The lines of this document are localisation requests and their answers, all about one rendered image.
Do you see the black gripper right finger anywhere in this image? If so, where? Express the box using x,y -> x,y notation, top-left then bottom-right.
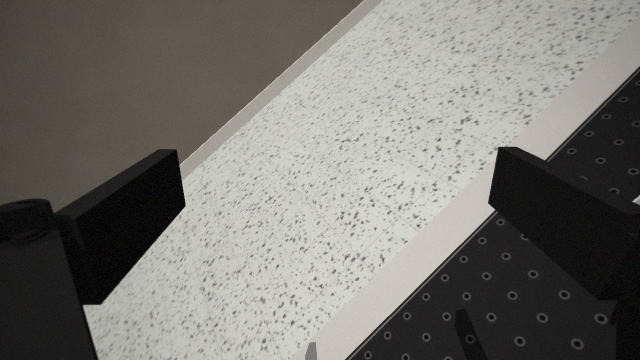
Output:
488,147 -> 640,360

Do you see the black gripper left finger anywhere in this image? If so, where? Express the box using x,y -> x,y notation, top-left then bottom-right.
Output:
0,149 -> 186,360

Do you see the dark grey perforated base plate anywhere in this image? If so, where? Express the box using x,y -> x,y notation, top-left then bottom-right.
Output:
345,67 -> 640,360

